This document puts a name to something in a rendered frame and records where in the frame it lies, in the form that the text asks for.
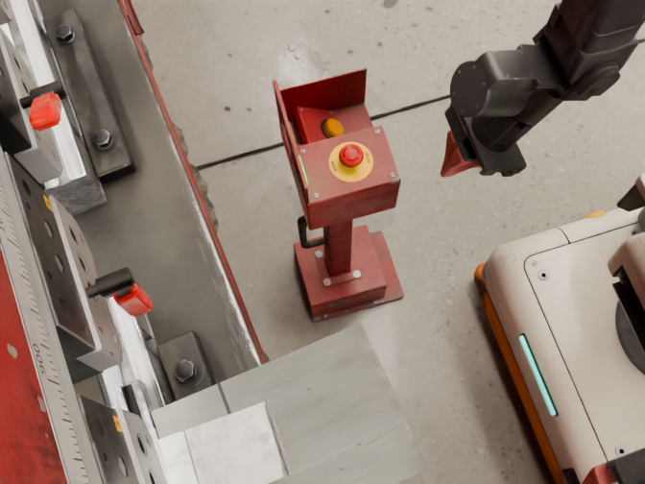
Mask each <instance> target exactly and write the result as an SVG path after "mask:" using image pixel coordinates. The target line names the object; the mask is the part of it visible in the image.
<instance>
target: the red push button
mask: <svg viewBox="0 0 645 484"><path fill-rule="evenodd" d="M339 159H340V162H341V163H342V164H343V165H345V166H347V167H350V168H352V167H355V166H357V165H359V164H360V163H361V162H362V161H363V159H364V153H363V151H362V149H361V148H360V147H359V146H357V145H355V144H347V145H346V146H344V147H343V148H342V149H341V151H340V153H339Z"/></svg>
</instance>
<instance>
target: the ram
mask: <svg viewBox="0 0 645 484"><path fill-rule="evenodd" d="M0 182H1V185H2V189H3V192H4V195H5V199H6V202H7V206H8V209H9V212H10V216H11V218H12V224H13V227H14V231H15V234H16V238H17V241H18V244H19V248H20V251H21V254H22V257H23V260H24V264H25V267H26V271H27V274H28V277H29V281H30V283H31V287H32V290H33V293H34V297H35V300H36V306H37V309H38V313H39V316H40V320H41V322H42V325H43V329H44V332H45V336H46V339H47V342H48V346H49V349H50V353H51V355H52V358H53V362H54V365H55V369H56V372H57V375H58V379H59V382H60V388H61V390H62V394H63V397H64V401H65V404H66V407H67V411H68V414H69V418H70V421H71V423H72V427H73V430H74V434H75V437H76V440H77V444H78V447H79V451H80V454H81V457H82V460H83V463H84V469H85V472H86V476H87V479H88V483H89V484H103V483H102V480H101V477H100V474H99V471H98V468H97V464H96V461H95V458H94V454H93V451H92V448H91V444H90V442H89V439H88V435H87V432H86V429H85V425H84V420H83V416H82V413H81V410H80V406H79V404H78V401H77V397H76V394H75V391H74V387H73V384H72V381H71V377H70V374H69V372H68V368H67V365H66V362H65V359H64V355H63V352H62V349H61V345H60V340H59V337H58V334H57V331H56V327H55V324H54V321H53V317H52V314H51V311H50V307H49V304H48V302H47V298H46V295H45V292H44V288H43V285H42V282H41V278H40V275H39V272H38V269H37V266H36V260H35V257H34V254H33V250H32V247H31V244H30V240H29V237H28V234H27V231H26V228H25V225H24V221H23V218H22V215H21V211H20V208H19V205H18V201H17V199H16V196H15V192H14V189H13V186H12V180H11V177H10V173H9V170H8V167H7V163H6V161H5V158H4V154H3V151H2V148H1V144H0ZM0 484H71V483H70V480H69V476H68V473H67V469H66V467H65V463H64V460H63V456H62V453H61V449H60V443H59V440H58V436H57V433H56V430H55V427H54V423H53V419H52V416H51V412H50V409H49V405H48V402H47V398H46V396H45V392H44V389H43V385H42V382H41V378H40V375H39V371H38V368H37V364H36V359H35V356H34V352H33V349H32V345H31V342H30V338H29V335H28V331H27V328H26V325H25V322H24V318H23V315H22V311H21V308H20V304H19V301H18V298H17V295H16V291H15V288H14V284H13V281H12V275H11V271H10V268H9V264H8V261H7V258H6V255H5V251H4V248H3V244H2V241H1V237H0Z"/></svg>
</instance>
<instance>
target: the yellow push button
mask: <svg viewBox="0 0 645 484"><path fill-rule="evenodd" d="M323 130H324V132H325V133H326V135H327V136H329V137H330V138H332V137H336V136H340V135H343V134H344V128H343V126H342V124H341V123H340V122H339V121H338V120H336V119H332V118H330V119H327V120H326V121H325V122H324V124H323Z"/></svg>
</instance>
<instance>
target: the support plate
mask: <svg viewBox="0 0 645 484"><path fill-rule="evenodd" d="M220 383H221V386H222V388H223V391H224V394H225V397H226V399H227V404H228V406H229V409H230V412H231V413H234V412H237V411H240V410H243V409H246V408H248V407H251V406H254V405H256V404H259V403H261V402H264V401H266V400H265V399H267V400H268V401H269V404H270V406H271V409H272V412H273V415H274V418H275V424H276V427H277V430H278V433H279V436H280V439H281V443H282V445H283V448H284V451H285V454H286V457H287V461H288V464H289V467H290V470H291V473H292V475H289V476H286V477H283V478H281V479H278V480H276V481H274V482H271V483H268V484H397V483H399V482H401V481H404V480H406V479H408V478H410V477H412V476H415V475H417V474H419V473H421V472H424V471H427V470H428V467H427V465H426V463H425V460H424V458H423V456H422V454H421V452H420V449H419V447H418V444H417V442H416V439H415V437H414V435H413V433H412V431H411V429H410V426H409V425H408V423H407V421H406V419H405V416H404V414H403V412H402V410H401V408H400V405H399V403H398V401H397V399H396V397H395V395H394V391H393V389H392V387H391V385H390V382H389V380H388V379H387V377H386V375H385V372H384V370H383V368H382V366H381V364H380V362H379V359H378V357H377V355H376V353H375V351H374V348H373V346H372V344H371V342H370V338H369V336H368V335H367V333H366V331H365V329H364V326H363V324H362V323H360V324H357V325H355V326H353V327H349V328H347V329H344V330H342V331H340V332H337V333H335V334H332V335H330V336H328V337H325V338H323V339H322V340H319V341H317V342H315V343H312V344H310V345H308V346H305V347H303V348H301V349H298V350H296V351H292V352H290V353H287V354H285V355H283V356H280V357H279V358H277V359H274V360H272V361H270V362H267V363H265V364H263V365H260V366H258V367H256V368H253V369H251V370H248V371H246V372H244V373H241V374H240V375H236V376H234V377H232V378H229V379H227V380H225V381H222V382H220ZM226 415H228V413H227V410H226V407H225V404H224V402H223V399H222V396H221V394H220V391H219V388H218V386H217V384H215V385H213V386H210V387H208V388H206V389H203V390H201V391H200V392H197V393H195V394H193V395H190V396H188V397H186V398H183V399H180V400H177V401H175V402H173V403H170V404H168V405H165V406H163V407H161V408H158V409H157V410H155V411H152V416H153V419H154V422H155V427H156V430H157V433H158V436H159V439H161V438H164V437H167V436H170V435H173V434H175V433H178V432H181V431H184V433H185V430H186V429H188V428H191V427H194V426H197V425H200V424H204V423H207V422H210V421H213V420H216V419H218V418H221V417H223V416H226Z"/></svg>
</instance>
